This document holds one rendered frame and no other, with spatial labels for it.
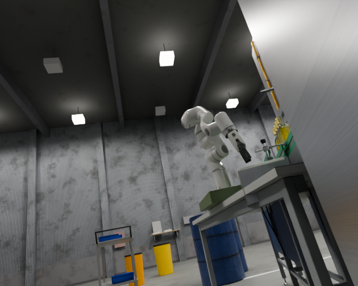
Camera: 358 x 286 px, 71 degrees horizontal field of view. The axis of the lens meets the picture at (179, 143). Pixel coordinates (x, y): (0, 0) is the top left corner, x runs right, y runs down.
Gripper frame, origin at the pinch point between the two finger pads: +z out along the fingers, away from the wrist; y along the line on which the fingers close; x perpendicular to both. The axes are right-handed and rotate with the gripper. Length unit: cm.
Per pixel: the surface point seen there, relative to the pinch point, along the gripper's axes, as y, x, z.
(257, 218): 1136, -47, -1
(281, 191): -29.0, 0.4, 24.1
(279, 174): -37.0, -0.8, 19.5
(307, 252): -31, 5, 44
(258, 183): -23.8, 5.1, 16.8
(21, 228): 751, 806, -376
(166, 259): 528, 230, -2
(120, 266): 892, 533, -77
